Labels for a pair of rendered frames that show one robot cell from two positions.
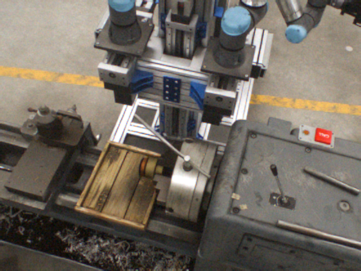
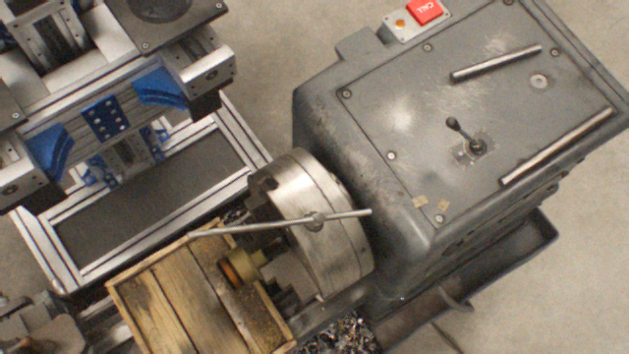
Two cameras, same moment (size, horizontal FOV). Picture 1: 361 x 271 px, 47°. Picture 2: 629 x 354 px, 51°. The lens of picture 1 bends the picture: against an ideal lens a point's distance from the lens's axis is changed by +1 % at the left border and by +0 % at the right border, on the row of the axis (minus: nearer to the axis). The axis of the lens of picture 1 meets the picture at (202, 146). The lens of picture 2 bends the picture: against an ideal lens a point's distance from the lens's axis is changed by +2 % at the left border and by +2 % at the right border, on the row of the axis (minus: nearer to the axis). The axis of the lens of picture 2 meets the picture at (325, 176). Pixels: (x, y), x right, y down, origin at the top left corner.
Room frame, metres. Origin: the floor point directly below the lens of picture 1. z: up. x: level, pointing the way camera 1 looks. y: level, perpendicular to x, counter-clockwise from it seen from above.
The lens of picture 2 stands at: (0.50, 0.31, 2.43)
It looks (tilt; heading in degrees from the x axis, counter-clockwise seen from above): 69 degrees down; 313
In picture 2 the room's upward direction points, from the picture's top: 7 degrees clockwise
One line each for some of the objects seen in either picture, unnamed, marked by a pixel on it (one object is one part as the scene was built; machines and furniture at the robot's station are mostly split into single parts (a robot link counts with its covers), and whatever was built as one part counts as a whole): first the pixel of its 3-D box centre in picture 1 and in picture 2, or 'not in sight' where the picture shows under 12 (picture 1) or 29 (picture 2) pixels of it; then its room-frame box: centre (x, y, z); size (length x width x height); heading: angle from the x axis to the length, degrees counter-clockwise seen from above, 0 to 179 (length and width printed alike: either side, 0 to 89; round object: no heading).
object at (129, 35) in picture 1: (124, 25); not in sight; (1.46, 0.43, 1.21); 0.15 x 0.15 x 0.10
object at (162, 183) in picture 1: (164, 192); (297, 280); (0.72, 0.12, 1.08); 0.12 x 0.11 x 0.05; 172
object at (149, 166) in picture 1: (153, 168); (244, 265); (0.82, 0.18, 1.08); 0.09 x 0.09 x 0.09; 84
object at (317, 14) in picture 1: (311, 14); not in sight; (1.40, -0.35, 1.46); 0.11 x 0.08 x 0.11; 154
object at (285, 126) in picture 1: (278, 128); (361, 51); (0.98, -0.28, 1.24); 0.09 x 0.08 x 0.03; 82
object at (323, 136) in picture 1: (323, 136); (424, 10); (0.96, -0.44, 1.26); 0.06 x 0.06 x 0.02; 82
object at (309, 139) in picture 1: (314, 139); (414, 23); (0.96, -0.42, 1.23); 0.13 x 0.08 x 0.05; 82
